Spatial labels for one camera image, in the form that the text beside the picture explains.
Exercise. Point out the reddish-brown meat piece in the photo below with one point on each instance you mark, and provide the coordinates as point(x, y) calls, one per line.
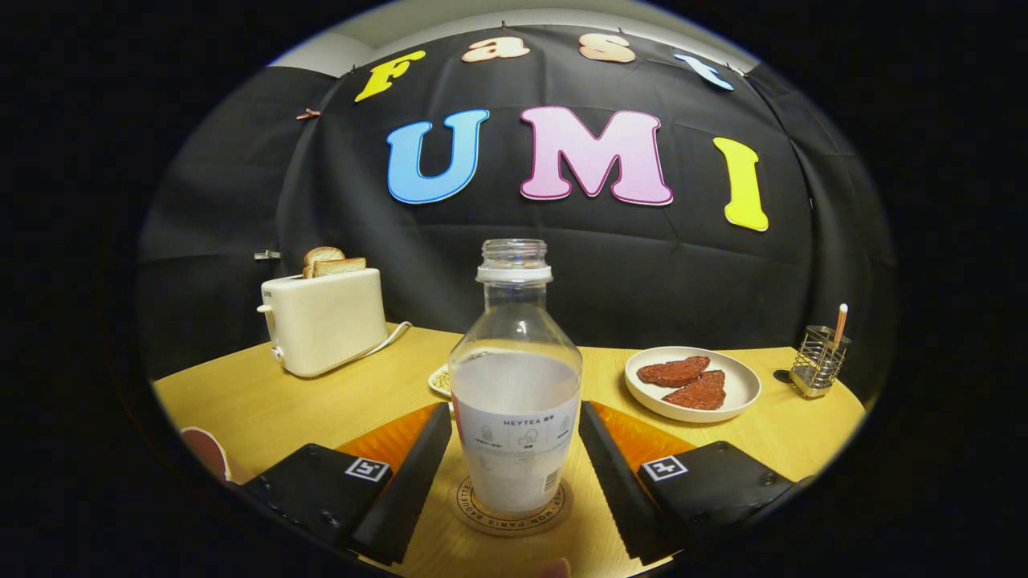
point(699, 393)
point(671, 371)

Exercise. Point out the white round plate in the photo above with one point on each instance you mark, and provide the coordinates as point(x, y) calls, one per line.
point(743, 385)

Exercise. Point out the toast slice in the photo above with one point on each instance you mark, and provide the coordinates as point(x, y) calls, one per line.
point(320, 255)
point(341, 267)

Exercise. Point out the round cork coaster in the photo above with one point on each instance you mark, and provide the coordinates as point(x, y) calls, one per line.
point(514, 523)

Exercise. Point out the cream toaster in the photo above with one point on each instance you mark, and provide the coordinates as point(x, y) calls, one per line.
point(325, 321)

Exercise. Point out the pink clip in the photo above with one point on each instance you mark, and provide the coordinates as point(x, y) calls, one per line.
point(307, 114)

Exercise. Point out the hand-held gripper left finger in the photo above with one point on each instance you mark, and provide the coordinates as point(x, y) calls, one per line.
point(405, 490)

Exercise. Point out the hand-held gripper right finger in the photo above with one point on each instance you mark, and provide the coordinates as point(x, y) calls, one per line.
point(618, 490)

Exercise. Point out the black backdrop cloth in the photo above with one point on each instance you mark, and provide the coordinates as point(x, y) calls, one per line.
point(642, 273)

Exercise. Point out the divided snack dish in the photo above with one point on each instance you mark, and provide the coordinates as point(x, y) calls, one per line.
point(440, 380)

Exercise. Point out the clear juice bottle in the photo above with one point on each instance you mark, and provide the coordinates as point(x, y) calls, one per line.
point(514, 401)

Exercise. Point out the wooden table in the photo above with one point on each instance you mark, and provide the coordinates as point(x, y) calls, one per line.
point(385, 385)

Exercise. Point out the silver clip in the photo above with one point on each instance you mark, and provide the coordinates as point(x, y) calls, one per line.
point(267, 255)

